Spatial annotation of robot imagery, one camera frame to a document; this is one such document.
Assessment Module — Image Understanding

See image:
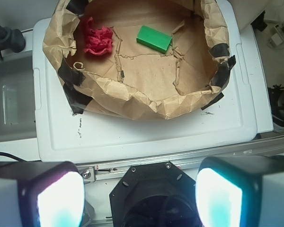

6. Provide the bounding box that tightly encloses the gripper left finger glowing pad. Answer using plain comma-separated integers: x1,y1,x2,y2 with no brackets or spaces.
0,161,85,227

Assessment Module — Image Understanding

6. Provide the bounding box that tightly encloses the aluminium extrusion rail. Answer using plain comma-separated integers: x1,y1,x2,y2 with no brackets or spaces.
77,135,284,183

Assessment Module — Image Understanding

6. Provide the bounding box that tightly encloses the black octagonal mount plate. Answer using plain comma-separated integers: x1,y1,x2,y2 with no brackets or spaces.
109,161,203,227

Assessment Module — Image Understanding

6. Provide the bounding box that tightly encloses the black and white shoe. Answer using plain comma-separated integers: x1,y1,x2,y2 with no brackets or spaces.
268,84,284,133

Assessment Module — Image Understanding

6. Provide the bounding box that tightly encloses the white plastic bin lid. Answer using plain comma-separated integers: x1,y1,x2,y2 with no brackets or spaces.
33,0,257,163

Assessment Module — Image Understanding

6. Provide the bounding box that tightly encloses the black clamp knob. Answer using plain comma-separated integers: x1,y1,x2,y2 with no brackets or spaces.
0,25,26,61

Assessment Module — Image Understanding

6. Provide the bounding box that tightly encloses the brown paper bag tray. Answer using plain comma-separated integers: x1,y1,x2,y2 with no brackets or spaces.
43,0,236,120

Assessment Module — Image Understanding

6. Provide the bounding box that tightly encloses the black cable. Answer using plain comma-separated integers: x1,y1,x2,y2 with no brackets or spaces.
0,151,24,162

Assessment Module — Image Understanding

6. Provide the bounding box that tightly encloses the white plug adapter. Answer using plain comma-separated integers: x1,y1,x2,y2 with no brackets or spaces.
269,24,284,47

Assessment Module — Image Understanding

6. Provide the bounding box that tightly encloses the clear plastic container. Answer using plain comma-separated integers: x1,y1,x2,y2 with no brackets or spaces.
0,51,36,142

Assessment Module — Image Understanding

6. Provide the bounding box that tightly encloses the crumpled red paper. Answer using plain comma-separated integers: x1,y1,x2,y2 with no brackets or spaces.
81,17,113,56

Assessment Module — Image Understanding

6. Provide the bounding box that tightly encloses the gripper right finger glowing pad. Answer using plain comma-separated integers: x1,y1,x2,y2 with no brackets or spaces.
195,155,284,227

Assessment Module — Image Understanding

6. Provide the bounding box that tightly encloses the green rectangular block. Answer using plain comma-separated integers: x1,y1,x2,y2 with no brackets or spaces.
136,26,172,53

